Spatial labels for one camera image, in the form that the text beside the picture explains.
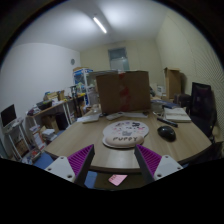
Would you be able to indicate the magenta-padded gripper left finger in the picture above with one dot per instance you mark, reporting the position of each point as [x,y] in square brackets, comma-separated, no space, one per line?
[60,166]

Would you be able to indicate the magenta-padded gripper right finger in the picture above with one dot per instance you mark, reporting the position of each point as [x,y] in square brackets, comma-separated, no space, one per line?
[166,165]

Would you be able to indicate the black computer mouse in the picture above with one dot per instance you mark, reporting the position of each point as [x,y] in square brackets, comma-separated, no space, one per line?
[166,132]

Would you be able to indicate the round printed pink mouse pad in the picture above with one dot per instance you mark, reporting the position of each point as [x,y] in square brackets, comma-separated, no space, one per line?
[125,133]

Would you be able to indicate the black marker pen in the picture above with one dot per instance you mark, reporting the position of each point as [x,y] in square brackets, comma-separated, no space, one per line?
[166,121]

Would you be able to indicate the pink paper sheet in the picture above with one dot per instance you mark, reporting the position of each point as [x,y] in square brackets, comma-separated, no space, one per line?
[117,179]

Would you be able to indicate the white book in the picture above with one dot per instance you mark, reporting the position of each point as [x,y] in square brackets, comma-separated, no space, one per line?
[176,114]

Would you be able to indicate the flat white case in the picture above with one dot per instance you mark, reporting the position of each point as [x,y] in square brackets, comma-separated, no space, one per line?
[90,118]

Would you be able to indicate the white rack with books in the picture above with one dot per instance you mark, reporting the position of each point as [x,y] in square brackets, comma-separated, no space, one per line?
[13,133]

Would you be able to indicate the cluttered wooden side desk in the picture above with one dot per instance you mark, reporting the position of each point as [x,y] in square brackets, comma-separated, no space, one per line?
[50,107]

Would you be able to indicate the blue book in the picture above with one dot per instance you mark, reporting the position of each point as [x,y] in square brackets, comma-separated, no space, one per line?
[166,104]

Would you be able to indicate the black office chair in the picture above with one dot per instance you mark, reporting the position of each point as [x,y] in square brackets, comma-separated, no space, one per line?
[200,106]

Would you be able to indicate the white remote control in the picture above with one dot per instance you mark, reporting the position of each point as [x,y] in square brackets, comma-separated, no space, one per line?
[115,116]

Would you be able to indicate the black computer monitor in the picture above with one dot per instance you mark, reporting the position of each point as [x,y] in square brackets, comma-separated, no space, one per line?
[8,115]

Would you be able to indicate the tall open cardboard box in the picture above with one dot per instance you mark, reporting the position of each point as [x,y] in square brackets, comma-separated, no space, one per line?
[172,81]

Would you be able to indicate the large red-taped cardboard box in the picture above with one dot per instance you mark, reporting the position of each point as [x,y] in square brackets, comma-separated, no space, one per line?
[110,93]

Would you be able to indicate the blue and white carton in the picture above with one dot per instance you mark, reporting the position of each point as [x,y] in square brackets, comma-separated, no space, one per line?
[81,78]

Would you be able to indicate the stack of white papers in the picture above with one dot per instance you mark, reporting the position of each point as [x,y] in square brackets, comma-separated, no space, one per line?
[103,72]

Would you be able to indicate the grey door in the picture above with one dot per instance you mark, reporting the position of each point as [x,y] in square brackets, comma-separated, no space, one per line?
[118,59]

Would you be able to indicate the ceiling tube light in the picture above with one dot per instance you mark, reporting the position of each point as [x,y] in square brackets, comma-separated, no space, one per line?
[99,24]

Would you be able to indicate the round wall clock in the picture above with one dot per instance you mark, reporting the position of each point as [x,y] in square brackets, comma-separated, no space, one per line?
[72,61]

